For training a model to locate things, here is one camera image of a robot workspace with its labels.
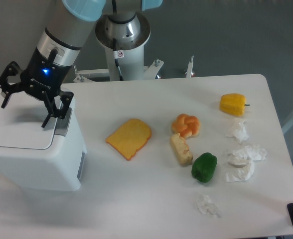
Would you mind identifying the crumpled white tissue top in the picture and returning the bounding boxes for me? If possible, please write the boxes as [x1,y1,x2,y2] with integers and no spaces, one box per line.
[225,118,249,144]

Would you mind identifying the crumpled white tissue lower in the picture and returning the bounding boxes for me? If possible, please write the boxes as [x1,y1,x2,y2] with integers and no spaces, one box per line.
[224,160,255,183]

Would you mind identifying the white trash can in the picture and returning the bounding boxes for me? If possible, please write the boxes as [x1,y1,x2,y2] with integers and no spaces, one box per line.
[0,86,88,192]

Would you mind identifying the green bell pepper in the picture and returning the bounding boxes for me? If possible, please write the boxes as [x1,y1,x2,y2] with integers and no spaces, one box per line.
[191,152,218,183]

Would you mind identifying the beige bread chunk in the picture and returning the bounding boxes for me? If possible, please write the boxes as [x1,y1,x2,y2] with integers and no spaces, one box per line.
[170,133,193,166]

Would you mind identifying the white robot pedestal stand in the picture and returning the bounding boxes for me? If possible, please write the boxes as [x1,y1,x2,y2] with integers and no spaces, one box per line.
[74,46,164,83]

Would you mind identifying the yellow bell pepper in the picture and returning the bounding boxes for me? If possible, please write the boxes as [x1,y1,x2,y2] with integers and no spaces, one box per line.
[219,93,250,117]

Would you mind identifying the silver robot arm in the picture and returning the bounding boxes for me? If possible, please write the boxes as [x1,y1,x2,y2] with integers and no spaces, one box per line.
[0,0,161,119]

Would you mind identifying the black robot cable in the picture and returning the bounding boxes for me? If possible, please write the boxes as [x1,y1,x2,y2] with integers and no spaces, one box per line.
[113,38,124,81]

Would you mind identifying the crumpled white tissue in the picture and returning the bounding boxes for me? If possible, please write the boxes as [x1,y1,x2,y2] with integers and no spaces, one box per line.
[227,144,267,161]
[224,160,255,183]
[225,118,249,144]
[195,194,221,217]

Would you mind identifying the crumpled white tissue bottom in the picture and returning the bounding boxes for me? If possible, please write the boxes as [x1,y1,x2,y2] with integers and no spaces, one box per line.
[195,194,221,217]

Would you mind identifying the orange braided bun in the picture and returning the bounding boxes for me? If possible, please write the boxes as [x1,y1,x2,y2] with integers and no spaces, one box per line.
[171,114,201,139]

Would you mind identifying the white trash can lid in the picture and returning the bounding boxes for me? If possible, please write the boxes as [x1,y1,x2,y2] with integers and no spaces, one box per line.
[0,89,57,149]

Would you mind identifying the crumpled white tissue middle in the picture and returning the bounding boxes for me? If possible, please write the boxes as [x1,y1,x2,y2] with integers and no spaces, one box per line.
[227,144,267,161]

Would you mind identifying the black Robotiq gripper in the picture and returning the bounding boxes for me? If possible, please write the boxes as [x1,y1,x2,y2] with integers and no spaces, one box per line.
[0,46,74,128]

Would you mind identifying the yellow toast slice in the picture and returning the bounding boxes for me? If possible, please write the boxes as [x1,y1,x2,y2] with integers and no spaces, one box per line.
[105,119,151,161]

